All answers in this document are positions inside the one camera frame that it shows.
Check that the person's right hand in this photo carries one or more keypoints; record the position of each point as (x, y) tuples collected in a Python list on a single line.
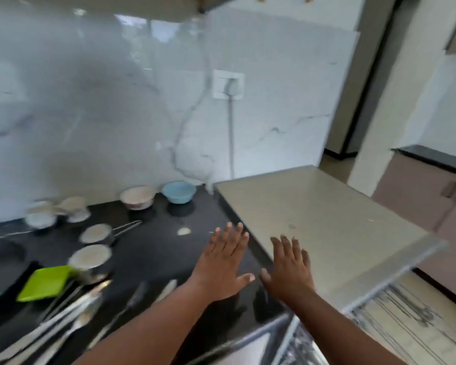
[(290, 273)]

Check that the person's left hand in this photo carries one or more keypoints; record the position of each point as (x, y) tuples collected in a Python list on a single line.
[(218, 264)]

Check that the person's left thumb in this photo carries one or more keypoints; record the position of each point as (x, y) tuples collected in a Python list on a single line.
[(245, 279)]

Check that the person's left little finger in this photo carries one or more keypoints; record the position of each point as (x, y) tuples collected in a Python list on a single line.
[(214, 241)]

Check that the person's right little finger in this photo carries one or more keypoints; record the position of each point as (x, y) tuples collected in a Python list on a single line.
[(306, 260)]

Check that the person's left middle finger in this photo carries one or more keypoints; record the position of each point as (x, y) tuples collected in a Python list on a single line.
[(235, 237)]

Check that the person's right middle finger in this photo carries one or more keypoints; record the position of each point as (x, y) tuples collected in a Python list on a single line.
[(286, 248)]

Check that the person's right thumb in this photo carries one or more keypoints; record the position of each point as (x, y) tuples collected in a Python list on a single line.
[(266, 278)]

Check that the person's right forearm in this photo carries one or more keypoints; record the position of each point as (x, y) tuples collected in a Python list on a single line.
[(326, 330)]

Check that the person's left forearm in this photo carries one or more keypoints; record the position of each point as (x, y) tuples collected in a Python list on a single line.
[(152, 330)]

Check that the small white scrap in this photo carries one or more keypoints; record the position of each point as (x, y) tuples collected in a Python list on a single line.
[(183, 231)]

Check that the beige top appliance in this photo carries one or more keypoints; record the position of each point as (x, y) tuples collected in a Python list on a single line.
[(319, 228)]

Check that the blue bowl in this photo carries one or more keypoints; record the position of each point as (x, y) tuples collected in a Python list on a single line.
[(179, 192)]

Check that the steel table knife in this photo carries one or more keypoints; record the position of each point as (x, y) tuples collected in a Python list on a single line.
[(165, 290)]

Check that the white patterned bowl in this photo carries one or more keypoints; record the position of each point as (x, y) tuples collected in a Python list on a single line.
[(137, 197)]

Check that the steel pot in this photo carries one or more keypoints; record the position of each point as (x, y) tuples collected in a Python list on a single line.
[(90, 260)]

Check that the pink base cabinet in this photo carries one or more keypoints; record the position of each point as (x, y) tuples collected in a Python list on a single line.
[(418, 193)]

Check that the steel cup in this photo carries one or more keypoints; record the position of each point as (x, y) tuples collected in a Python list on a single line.
[(41, 215), (74, 209)]

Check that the green square plate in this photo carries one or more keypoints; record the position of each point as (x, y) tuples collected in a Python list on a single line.
[(45, 283)]

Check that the pile of steel cutlery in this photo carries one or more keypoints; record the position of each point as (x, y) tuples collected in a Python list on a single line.
[(57, 323)]

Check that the black kitchen sink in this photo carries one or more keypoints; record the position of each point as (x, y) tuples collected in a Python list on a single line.
[(2, 269)]

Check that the white wall socket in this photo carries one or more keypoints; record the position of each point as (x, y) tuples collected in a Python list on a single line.
[(228, 84)]

